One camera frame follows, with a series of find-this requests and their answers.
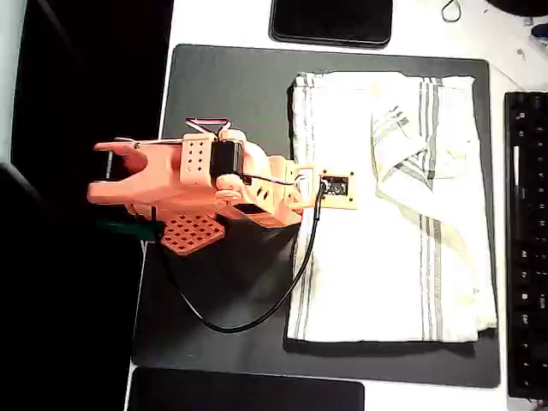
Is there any white striped dish towel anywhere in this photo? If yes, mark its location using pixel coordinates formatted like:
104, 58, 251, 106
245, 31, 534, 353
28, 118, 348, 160
285, 70, 498, 343

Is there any dark grey desk mat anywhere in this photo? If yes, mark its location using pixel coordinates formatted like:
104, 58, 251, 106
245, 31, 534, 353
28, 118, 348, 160
130, 42, 502, 390

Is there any black flat rectangular device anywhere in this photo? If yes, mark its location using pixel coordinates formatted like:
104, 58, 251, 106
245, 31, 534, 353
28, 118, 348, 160
127, 366, 366, 411

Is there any black keyboard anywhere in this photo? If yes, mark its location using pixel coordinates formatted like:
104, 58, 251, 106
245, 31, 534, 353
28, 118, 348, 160
503, 90, 548, 402

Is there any dark round object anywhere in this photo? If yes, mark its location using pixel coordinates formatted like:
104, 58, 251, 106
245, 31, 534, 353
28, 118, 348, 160
487, 0, 548, 18

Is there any orange-framed gripper camera module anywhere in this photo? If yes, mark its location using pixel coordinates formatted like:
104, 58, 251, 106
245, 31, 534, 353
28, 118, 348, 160
319, 170, 359, 211

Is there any black camera cable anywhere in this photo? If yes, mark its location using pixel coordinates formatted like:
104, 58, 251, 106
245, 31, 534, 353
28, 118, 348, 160
162, 179, 329, 333

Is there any thin wire loop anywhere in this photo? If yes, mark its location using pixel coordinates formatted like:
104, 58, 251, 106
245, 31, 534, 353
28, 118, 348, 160
441, 0, 463, 22

